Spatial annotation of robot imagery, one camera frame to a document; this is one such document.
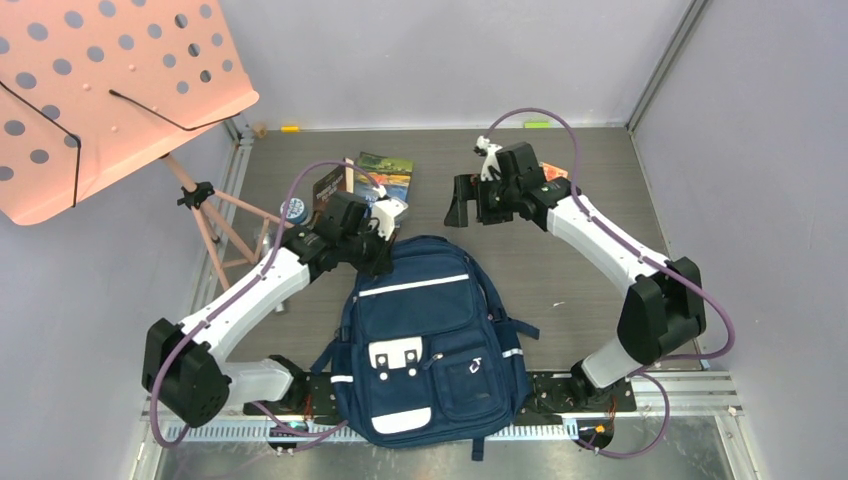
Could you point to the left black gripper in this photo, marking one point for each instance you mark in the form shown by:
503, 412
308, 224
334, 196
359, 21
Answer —
383, 237

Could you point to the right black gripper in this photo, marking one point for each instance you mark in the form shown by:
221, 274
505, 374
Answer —
468, 187

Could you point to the navy blue student backpack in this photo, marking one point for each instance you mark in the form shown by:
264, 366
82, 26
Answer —
427, 353

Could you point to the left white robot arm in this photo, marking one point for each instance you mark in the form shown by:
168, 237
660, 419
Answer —
186, 366

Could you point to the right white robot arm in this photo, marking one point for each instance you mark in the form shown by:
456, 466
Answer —
662, 309

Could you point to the orange small notebook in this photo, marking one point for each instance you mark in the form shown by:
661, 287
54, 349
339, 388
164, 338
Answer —
552, 172

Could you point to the blue patterned tape roll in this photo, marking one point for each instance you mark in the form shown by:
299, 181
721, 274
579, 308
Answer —
296, 212

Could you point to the dark Three Days book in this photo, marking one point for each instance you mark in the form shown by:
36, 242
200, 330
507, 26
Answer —
338, 178

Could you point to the blue Animal Farm book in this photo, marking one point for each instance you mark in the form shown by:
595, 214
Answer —
393, 173

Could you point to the pink perforated music stand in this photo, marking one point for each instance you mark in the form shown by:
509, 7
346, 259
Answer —
92, 91

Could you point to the black mounting base plate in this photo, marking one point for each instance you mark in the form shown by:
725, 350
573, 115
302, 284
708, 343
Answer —
553, 395

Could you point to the aluminium frame rail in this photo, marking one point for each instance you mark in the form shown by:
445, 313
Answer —
661, 395

